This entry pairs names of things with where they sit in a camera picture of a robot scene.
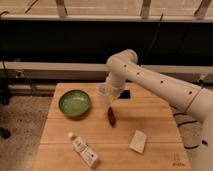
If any black cable on wall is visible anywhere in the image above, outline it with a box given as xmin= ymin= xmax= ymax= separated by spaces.
xmin=139 ymin=13 xmax=164 ymax=67

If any white rectangular sponge block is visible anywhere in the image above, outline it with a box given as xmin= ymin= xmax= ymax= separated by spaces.
xmin=129 ymin=130 xmax=147 ymax=154

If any green ceramic bowl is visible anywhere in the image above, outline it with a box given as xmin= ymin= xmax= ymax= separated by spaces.
xmin=58 ymin=89 xmax=91 ymax=118

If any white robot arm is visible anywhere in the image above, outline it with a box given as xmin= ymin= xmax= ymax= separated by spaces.
xmin=105 ymin=49 xmax=213 ymax=171

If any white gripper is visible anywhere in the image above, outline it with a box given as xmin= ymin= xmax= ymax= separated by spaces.
xmin=106 ymin=76 xmax=125 ymax=98

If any white tube with label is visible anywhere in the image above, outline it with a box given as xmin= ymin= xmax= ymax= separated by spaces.
xmin=68 ymin=132 xmax=99 ymax=168

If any black rectangular block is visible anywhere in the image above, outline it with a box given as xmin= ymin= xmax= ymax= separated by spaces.
xmin=119 ymin=90 xmax=131 ymax=99

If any grey wall rail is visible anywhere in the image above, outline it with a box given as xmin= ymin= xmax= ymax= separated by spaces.
xmin=0 ymin=60 xmax=213 ymax=83

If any dark red small object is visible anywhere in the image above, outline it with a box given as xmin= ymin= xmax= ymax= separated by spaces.
xmin=107 ymin=107 xmax=116 ymax=127

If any black cable on floor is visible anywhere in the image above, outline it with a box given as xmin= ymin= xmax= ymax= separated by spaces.
xmin=173 ymin=111 xmax=208 ymax=150

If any black object at left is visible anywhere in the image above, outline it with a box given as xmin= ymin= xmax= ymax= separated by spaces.
xmin=0 ymin=79 xmax=11 ymax=139

